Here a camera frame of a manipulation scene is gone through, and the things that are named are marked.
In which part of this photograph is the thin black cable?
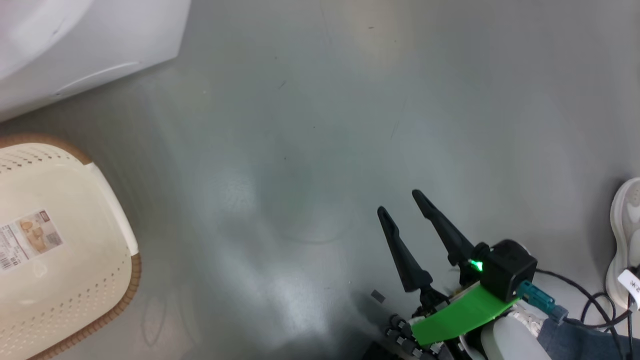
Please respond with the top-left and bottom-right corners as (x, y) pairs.
(567, 292), (640, 360)
(535, 269), (608, 326)

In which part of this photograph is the white sneaker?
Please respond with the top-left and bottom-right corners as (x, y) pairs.
(605, 177), (640, 311)

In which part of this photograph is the white basket with brown rim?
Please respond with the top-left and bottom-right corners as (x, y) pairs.
(0, 134), (142, 360)

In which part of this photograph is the teal cable connector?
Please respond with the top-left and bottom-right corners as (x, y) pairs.
(516, 280), (569, 323)

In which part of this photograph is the white cable tag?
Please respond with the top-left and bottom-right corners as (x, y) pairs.
(617, 269), (640, 297)

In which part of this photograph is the paper label inside basket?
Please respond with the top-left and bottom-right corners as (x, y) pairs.
(0, 209), (64, 273)

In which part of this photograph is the white front-load washing machine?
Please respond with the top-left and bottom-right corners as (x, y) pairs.
(0, 0), (192, 123)

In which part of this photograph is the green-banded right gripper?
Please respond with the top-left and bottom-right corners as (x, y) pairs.
(377, 189), (521, 360)

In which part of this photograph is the blue denim trouser leg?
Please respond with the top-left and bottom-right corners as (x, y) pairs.
(537, 317), (640, 360)

